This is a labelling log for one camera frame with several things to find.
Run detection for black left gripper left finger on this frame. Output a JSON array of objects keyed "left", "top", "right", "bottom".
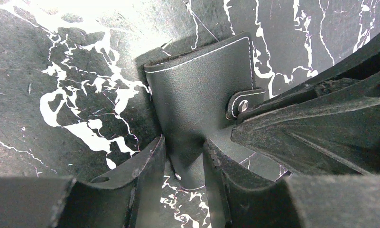
[{"left": 0, "top": 135, "right": 166, "bottom": 228}]

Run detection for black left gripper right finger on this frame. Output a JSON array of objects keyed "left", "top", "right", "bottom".
[{"left": 203, "top": 140, "right": 380, "bottom": 228}]

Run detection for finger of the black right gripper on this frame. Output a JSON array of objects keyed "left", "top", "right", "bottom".
[{"left": 231, "top": 33, "right": 380, "bottom": 175}]

